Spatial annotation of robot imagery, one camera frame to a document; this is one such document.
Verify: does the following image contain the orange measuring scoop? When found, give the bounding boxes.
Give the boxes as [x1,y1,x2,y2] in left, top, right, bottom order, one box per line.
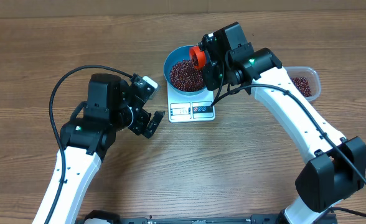
[189,45,207,70]

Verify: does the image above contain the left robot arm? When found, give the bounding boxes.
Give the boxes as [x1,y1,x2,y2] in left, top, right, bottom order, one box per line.
[34,73,164,223]

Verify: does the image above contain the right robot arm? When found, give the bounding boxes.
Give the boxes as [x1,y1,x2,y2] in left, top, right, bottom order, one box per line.
[192,22,366,223]

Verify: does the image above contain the white digital kitchen scale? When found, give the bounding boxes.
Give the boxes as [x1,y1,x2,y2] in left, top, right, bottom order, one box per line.
[167,84,216,123]

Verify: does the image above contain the red beans in bowl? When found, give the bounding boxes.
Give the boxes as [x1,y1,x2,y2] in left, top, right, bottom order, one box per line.
[169,60,205,92]

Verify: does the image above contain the blue bowl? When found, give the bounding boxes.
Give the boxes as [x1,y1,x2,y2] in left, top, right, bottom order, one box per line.
[164,45,214,98]

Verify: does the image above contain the red beans in container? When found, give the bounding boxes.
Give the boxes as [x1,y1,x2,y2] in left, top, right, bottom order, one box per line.
[291,77,312,97]

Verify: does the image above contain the clear plastic container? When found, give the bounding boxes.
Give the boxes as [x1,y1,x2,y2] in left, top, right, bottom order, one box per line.
[285,67,322,102]

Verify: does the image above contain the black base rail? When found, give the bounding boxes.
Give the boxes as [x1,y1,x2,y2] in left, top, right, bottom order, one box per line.
[75,210,338,224]

